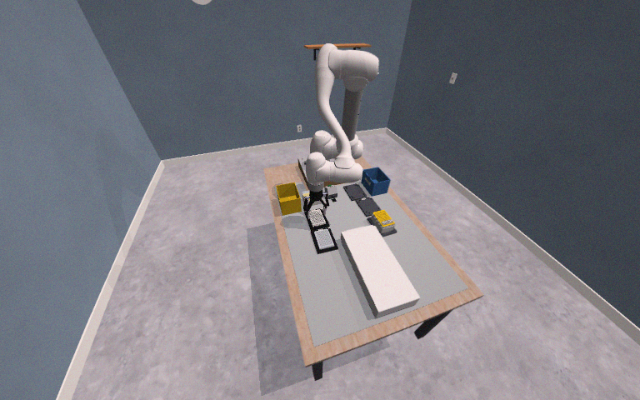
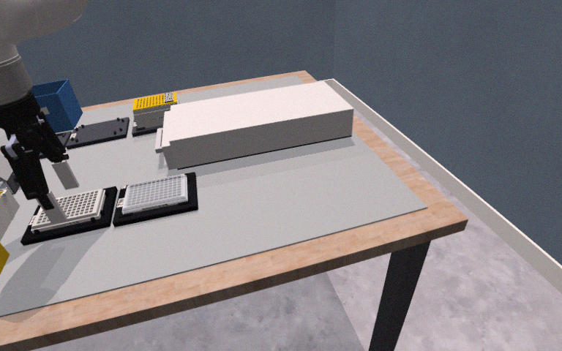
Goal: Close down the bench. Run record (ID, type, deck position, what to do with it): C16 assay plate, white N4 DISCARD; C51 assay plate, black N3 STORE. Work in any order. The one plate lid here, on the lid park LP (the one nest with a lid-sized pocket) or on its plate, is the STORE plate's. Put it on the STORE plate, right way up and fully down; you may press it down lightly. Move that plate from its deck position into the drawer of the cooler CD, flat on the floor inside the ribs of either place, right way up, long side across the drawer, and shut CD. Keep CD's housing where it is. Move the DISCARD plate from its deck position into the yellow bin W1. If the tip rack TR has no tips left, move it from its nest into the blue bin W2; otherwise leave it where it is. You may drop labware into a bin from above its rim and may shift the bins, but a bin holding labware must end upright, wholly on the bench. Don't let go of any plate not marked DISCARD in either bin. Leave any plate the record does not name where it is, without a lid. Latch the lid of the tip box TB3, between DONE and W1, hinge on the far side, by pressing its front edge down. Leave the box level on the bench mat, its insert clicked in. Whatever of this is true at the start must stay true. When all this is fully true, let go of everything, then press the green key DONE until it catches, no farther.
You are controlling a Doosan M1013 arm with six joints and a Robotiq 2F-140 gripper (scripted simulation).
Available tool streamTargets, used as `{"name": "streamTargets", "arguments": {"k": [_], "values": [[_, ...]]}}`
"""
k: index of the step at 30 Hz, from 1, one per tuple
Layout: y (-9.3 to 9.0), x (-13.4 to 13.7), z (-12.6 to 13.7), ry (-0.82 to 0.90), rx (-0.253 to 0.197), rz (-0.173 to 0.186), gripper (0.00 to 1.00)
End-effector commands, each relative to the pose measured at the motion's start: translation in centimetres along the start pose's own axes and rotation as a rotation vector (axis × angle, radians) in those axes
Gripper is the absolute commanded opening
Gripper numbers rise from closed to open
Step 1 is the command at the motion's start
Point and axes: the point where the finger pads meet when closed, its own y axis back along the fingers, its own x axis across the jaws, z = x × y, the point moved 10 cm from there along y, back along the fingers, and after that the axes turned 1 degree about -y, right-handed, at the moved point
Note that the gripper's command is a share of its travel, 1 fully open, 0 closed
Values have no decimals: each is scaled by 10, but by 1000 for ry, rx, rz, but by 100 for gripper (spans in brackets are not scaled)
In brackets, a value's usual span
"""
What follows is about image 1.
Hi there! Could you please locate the blue open-top bin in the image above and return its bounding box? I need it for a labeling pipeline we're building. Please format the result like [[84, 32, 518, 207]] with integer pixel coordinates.
[[361, 167, 391, 196]]

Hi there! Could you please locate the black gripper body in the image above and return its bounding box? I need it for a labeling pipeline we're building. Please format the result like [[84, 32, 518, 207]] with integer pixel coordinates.
[[309, 190, 323, 202]]

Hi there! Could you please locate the yellow open-top bin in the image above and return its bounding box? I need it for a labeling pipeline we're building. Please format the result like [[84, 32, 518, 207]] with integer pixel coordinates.
[[276, 182, 302, 216]]

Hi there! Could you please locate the grey bench mat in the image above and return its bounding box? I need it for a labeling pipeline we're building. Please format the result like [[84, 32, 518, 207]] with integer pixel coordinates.
[[274, 177, 468, 347]]

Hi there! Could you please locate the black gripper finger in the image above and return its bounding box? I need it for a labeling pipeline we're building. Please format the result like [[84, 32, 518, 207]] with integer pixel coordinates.
[[303, 196, 316, 219], [318, 192, 329, 216]]

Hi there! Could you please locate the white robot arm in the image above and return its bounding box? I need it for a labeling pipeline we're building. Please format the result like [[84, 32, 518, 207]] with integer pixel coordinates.
[[304, 43, 379, 192]]

